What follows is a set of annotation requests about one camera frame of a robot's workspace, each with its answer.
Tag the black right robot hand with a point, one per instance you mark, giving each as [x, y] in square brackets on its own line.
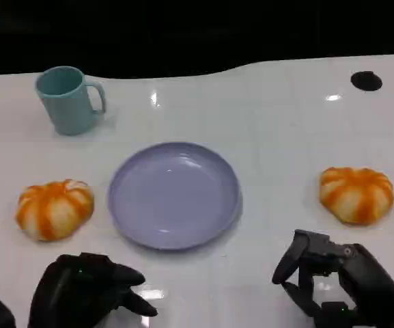
[364, 273]

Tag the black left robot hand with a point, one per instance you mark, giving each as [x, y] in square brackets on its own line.
[70, 290]

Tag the orange white toy bread roll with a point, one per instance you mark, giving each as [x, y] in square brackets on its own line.
[355, 194]
[55, 210]

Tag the lilac plate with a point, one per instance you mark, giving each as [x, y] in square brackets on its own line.
[174, 196]

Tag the pale green mug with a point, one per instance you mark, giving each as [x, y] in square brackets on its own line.
[67, 102]

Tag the black round table grommet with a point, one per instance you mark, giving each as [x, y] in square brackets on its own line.
[366, 81]

